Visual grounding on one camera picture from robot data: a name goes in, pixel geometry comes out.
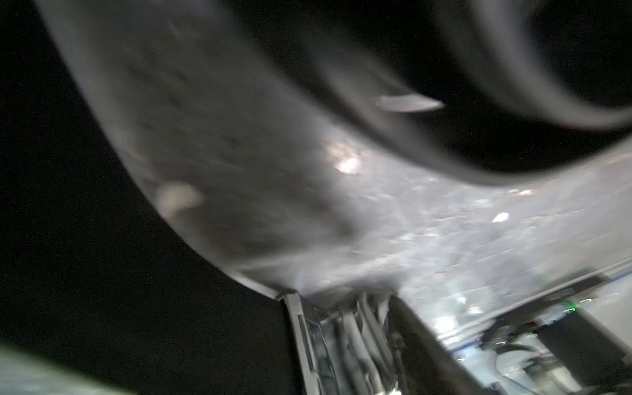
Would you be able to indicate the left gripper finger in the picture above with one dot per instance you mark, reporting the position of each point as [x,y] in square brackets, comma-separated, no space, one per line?
[422,364]

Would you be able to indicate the curled black belt with buckle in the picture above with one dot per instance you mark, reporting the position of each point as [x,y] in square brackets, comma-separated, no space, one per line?
[221,197]

